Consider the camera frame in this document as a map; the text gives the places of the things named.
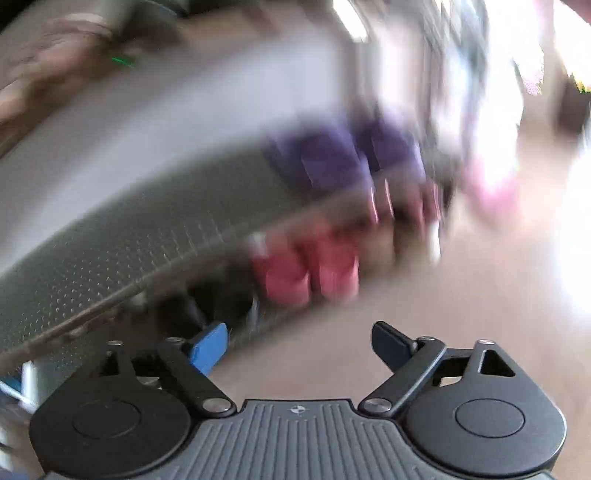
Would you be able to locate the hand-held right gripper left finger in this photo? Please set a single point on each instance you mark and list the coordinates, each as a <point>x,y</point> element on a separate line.
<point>207,348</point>

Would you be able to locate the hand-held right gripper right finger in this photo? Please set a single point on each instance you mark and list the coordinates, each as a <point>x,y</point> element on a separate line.
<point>392,344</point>

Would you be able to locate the metal shoe rack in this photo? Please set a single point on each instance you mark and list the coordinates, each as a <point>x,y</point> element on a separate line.
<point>138,240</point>

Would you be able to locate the purple slipper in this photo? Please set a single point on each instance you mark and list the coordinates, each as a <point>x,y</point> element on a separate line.
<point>323,161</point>
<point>392,152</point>

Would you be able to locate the person's left forearm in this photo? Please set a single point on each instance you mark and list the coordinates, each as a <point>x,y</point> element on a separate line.
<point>46,69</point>

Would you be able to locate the black slipper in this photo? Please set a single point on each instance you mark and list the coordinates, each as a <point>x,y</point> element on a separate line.
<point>231,304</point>
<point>182,311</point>

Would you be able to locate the white shelf unit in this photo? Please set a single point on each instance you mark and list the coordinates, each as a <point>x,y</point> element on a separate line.
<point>27,383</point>

